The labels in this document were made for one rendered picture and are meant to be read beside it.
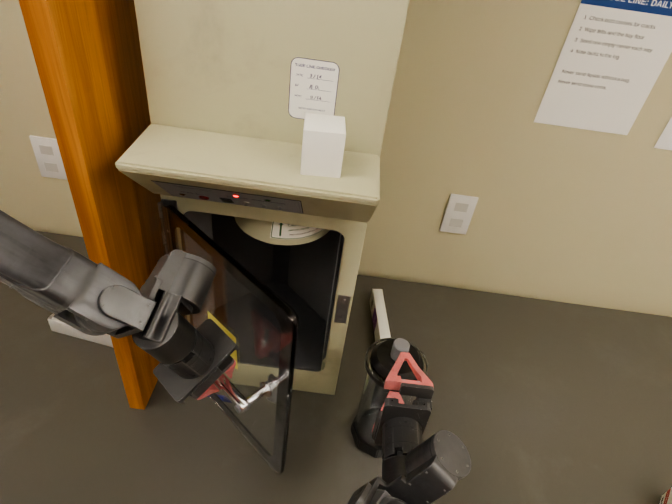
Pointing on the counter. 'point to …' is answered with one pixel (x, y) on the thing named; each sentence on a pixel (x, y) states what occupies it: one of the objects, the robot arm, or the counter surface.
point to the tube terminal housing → (273, 95)
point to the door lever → (241, 394)
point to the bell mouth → (279, 232)
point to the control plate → (231, 197)
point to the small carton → (323, 145)
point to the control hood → (251, 170)
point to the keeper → (342, 309)
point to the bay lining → (282, 261)
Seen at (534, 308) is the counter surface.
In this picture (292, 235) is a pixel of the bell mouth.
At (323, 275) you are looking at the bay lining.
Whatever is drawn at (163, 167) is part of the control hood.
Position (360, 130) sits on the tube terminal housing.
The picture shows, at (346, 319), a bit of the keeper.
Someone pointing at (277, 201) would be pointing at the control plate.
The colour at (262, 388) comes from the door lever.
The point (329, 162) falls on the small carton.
